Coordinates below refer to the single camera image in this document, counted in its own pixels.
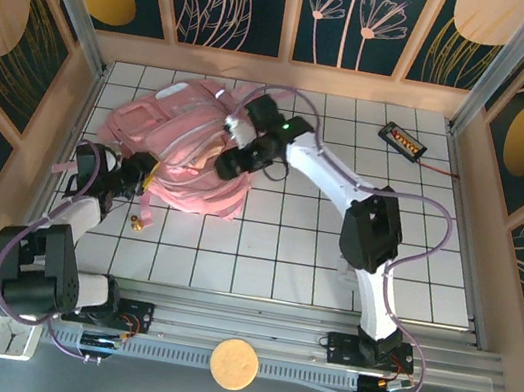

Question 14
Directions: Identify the pink student backpack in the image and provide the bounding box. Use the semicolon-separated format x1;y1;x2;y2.
44;54;270;247

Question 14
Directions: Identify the small brass fitting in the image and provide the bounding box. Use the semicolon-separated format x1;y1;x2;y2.
127;213;148;233

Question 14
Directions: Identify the small white stand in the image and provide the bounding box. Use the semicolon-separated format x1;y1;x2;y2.
334;252;359;280

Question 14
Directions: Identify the white alarm clock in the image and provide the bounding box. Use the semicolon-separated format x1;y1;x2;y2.
0;314;43;365

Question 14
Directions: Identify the round wooden disc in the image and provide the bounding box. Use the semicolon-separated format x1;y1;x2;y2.
205;334;263;392

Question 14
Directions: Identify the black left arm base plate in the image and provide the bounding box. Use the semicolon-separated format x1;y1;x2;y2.
61;288;157;336

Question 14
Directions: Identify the aluminium mounting rail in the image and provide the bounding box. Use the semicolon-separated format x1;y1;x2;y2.
0;264;504;392

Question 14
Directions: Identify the grey slotted cable duct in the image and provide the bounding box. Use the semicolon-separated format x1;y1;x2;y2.
38;319;363;392

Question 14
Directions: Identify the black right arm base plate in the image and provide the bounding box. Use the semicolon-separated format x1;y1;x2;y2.
323;330;418;379

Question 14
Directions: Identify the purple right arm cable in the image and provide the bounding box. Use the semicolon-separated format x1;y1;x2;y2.
184;78;473;392

